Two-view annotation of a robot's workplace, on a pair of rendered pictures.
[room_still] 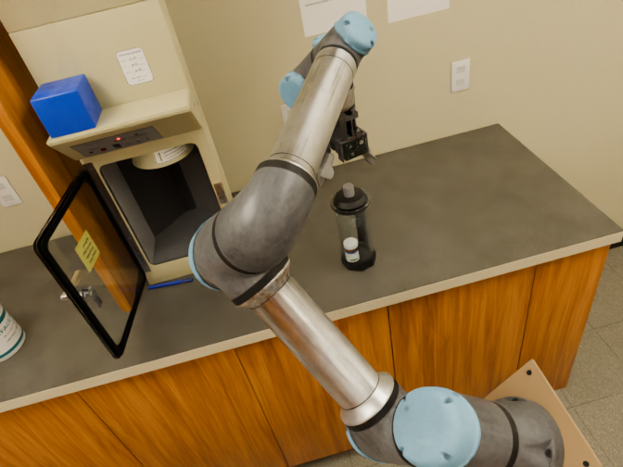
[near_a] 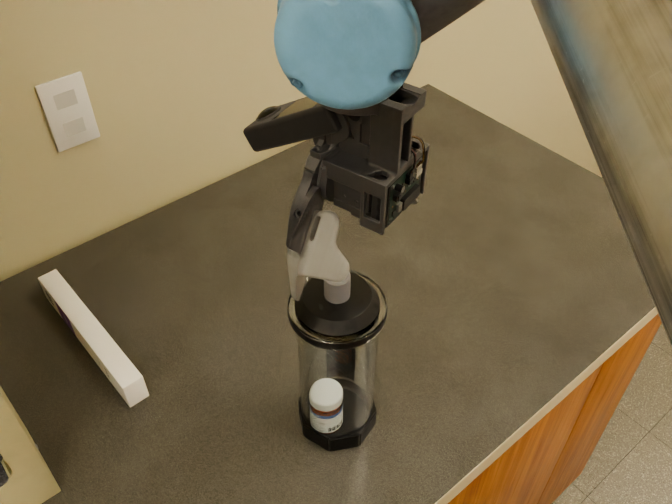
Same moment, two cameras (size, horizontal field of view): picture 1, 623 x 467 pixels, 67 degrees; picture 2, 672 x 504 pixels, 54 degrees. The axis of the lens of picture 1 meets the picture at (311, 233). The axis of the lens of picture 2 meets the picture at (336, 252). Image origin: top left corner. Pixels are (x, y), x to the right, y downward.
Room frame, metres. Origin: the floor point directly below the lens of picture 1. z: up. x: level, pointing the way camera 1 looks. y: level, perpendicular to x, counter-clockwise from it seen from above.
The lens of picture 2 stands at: (0.64, 0.16, 1.69)
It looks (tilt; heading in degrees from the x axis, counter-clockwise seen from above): 44 degrees down; 323
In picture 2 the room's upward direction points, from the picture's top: straight up
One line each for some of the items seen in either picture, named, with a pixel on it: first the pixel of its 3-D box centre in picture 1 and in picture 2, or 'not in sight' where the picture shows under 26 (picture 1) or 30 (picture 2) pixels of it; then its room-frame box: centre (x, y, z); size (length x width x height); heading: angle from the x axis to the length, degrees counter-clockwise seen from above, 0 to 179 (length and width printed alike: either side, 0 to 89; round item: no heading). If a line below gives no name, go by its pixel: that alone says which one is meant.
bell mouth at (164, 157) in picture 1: (159, 143); not in sight; (1.23, 0.35, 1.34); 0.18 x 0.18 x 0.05
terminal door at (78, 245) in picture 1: (100, 264); not in sight; (0.95, 0.53, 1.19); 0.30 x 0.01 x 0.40; 174
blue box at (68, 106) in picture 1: (68, 106); not in sight; (1.06, 0.46, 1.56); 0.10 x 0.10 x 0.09; 3
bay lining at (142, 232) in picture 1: (172, 185); not in sight; (1.25, 0.37, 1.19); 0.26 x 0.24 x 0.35; 93
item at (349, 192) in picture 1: (349, 195); (337, 296); (1.02, -0.12, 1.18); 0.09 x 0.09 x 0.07
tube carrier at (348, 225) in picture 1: (354, 229); (337, 362); (1.02, -0.12, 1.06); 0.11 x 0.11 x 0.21
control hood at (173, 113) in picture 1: (129, 132); not in sight; (1.07, 0.36, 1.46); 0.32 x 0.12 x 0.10; 93
